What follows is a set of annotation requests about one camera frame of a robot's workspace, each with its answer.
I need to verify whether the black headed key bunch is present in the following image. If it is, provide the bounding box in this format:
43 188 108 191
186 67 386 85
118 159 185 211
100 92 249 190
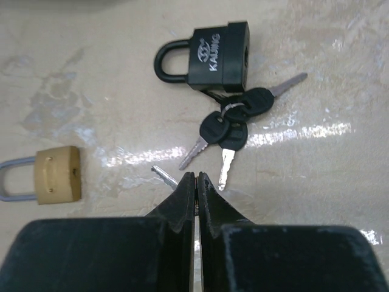
179 72 308 191

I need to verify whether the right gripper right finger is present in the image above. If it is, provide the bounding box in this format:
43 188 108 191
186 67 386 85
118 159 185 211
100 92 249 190
198 173 388 291

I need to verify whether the brass padlock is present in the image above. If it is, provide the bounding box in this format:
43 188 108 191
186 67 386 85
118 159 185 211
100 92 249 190
1 146 81 205

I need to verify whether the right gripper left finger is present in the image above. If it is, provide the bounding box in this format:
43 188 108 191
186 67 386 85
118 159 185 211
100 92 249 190
1 172 195 291

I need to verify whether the small silver key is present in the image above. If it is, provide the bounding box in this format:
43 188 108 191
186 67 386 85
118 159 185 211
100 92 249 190
151 165 178 190

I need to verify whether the black padlock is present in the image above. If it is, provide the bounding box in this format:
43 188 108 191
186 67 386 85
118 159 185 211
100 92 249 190
154 21 250 93

